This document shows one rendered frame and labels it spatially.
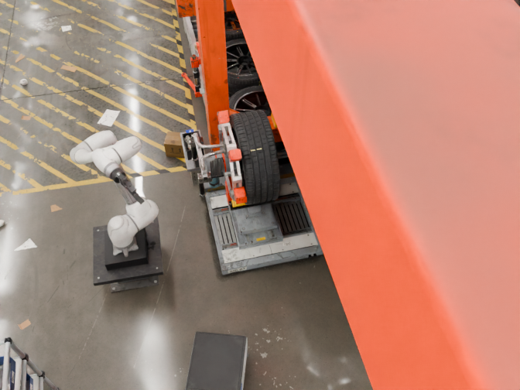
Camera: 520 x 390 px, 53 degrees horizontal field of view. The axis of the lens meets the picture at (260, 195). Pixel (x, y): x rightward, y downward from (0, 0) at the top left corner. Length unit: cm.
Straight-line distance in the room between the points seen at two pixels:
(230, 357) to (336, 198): 332
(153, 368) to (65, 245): 132
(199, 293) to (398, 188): 395
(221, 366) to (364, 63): 333
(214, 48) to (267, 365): 221
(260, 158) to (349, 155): 322
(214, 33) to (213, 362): 211
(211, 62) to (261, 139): 63
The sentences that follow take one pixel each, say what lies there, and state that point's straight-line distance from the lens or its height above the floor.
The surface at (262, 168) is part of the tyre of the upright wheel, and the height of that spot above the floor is 104.
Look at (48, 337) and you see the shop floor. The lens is 421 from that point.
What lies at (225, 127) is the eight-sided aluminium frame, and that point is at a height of 112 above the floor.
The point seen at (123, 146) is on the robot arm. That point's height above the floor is 144.
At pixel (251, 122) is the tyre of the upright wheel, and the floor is 118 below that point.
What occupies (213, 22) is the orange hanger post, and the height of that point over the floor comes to 172.
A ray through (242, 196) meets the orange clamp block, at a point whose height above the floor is 88.
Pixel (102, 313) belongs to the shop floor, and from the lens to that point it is 417.
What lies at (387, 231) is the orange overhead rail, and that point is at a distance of 17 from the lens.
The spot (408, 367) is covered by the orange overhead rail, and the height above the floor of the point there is 347.
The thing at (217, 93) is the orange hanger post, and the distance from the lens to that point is 380.
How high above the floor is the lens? 364
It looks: 52 degrees down
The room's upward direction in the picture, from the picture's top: 1 degrees clockwise
